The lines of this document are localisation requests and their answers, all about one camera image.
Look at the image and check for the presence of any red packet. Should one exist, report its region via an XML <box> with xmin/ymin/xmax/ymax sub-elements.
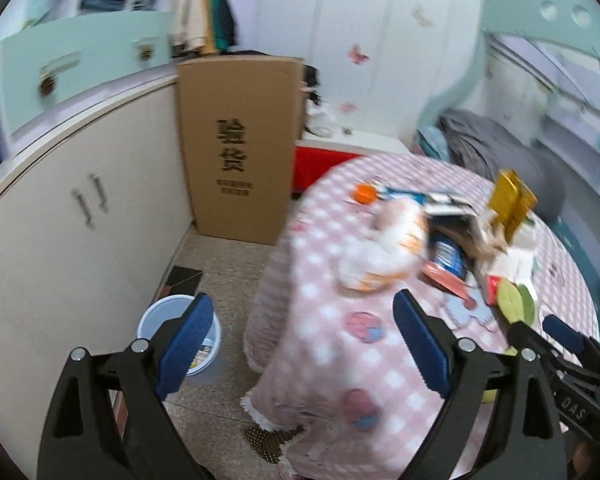
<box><xmin>420</xmin><ymin>260</ymin><xmax>476</xmax><ymax>301</ymax></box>

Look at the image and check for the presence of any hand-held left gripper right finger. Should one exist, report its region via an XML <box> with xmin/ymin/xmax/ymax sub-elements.
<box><xmin>393</xmin><ymin>289</ymin><xmax>568</xmax><ymax>480</ymax></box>

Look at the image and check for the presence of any blue checked pillow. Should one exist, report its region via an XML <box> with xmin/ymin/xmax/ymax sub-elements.
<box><xmin>417</xmin><ymin>127</ymin><xmax>451</xmax><ymax>161</ymax></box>

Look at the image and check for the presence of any grey duvet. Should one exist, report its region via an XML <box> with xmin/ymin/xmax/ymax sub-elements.
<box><xmin>439</xmin><ymin>109</ymin><xmax>568</xmax><ymax>221</ymax></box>

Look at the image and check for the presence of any gold packet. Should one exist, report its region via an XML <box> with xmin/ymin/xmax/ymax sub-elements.
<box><xmin>487</xmin><ymin>170</ymin><xmax>538</xmax><ymax>241</ymax></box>

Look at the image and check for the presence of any brown dotted cloth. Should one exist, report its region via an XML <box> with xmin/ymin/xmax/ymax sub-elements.
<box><xmin>244</xmin><ymin>424</ymin><xmax>302</xmax><ymax>467</ymax></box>

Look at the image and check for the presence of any pale blue plastic bucket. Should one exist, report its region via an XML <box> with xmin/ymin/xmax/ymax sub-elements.
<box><xmin>136</xmin><ymin>294</ymin><xmax>223</xmax><ymax>386</ymax></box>

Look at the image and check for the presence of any white wardrobe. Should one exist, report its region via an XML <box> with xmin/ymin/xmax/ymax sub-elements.
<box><xmin>255</xmin><ymin>0</ymin><xmax>481</xmax><ymax>143</ymax></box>

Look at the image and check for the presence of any black garment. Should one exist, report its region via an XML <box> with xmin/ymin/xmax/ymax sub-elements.
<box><xmin>302</xmin><ymin>65</ymin><xmax>321</xmax><ymax>106</ymax></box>

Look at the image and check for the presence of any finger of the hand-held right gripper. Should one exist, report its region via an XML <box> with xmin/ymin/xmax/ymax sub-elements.
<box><xmin>505</xmin><ymin>319</ymin><xmax>581</xmax><ymax>376</ymax></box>
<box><xmin>542</xmin><ymin>314</ymin><xmax>600</xmax><ymax>386</ymax></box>

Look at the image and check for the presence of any crumpled white orange bag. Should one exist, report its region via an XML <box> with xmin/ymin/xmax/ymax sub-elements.
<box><xmin>337</xmin><ymin>197</ymin><xmax>431</xmax><ymax>293</ymax></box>

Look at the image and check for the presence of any white carton with green stripe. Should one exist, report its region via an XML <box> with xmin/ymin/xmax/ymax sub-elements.
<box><xmin>490</xmin><ymin>217</ymin><xmax>538</xmax><ymax>291</ymax></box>

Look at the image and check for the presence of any teal bedsheet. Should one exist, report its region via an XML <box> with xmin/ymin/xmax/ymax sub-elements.
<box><xmin>552</xmin><ymin>210</ymin><xmax>600</xmax><ymax>286</ymax></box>

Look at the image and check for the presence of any pink checked blanket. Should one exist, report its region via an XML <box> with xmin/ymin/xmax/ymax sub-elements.
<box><xmin>240</xmin><ymin>152</ymin><xmax>600</xmax><ymax>480</ymax></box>

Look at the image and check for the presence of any blue packet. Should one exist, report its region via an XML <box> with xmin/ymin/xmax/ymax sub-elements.
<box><xmin>432</xmin><ymin>240</ymin><xmax>468</xmax><ymax>278</ymax></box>

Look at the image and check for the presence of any cream hanging jacket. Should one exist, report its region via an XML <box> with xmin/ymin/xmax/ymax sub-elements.
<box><xmin>170</xmin><ymin>0</ymin><xmax>216</xmax><ymax>53</ymax></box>

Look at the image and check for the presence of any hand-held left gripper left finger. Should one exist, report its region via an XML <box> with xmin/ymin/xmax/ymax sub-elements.
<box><xmin>36</xmin><ymin>293</ymin><xmax>216</xmax><ymax>480</ymax></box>

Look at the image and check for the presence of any teal bed frame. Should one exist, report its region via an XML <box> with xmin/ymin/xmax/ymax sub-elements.
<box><xmin>415</xmin><ymin>0</ymin><xmax>600</xmax><ymax>341</ymax></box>

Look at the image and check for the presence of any blue white sachet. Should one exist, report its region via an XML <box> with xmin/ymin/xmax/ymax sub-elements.
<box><xmin>375</xmin><ymin>185</ymin><xmax>431</xmax><ymax>206</ymax></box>

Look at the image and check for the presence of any teal hanging garment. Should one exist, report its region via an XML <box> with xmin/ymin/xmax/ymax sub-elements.
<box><xmin>210</xmin><ymin>0</ymin><xmax>238</xmax><ymax>51</ymax></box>

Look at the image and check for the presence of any tall brown cardboard box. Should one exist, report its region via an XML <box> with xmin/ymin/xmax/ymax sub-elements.
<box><xmin>175</xmin><ymin>55</ymin><xmax>306</xmax><ymax>246</ymax></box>

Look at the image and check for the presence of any white plastic bag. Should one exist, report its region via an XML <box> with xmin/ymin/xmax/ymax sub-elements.
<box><xmin>310</xmin><ymin>102</ymin><xmax>338</xmax><ymax>137</ymax></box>

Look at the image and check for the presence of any pale teal drawer unit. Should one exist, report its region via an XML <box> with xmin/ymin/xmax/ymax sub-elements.
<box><xmin>0</xmin><ymin>10</ymin><xmax>181</xmax><ymax>153</ymax></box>

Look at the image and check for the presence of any black white packet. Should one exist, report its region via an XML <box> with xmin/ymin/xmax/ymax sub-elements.
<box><xmin>425</xmin><ymin>191</ymin><xmax>481</xmax><ymax>221</ymax></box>

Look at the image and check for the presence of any metal cabinet handle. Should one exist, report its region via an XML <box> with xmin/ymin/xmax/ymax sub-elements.
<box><xmin>71</xmin><ymin>187</ymin><xmax>93</xmax><ymax>228</ymax></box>
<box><xmin>90</xmin><ymin>172</ymin><xmax>108</xmax><ymax>212</ymax></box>

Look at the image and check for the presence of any crumpled brown paper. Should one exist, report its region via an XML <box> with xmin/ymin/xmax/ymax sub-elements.
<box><xmin>460</xmin><ymin>220</ymin><xmax>511</xmax><ymax>263</ymax></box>

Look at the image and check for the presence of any white cabinet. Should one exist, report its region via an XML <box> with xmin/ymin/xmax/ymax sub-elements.
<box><xmin>0</xmin><ymin>72</ymin><xmax>196</xmax><ymax>411</ymax></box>

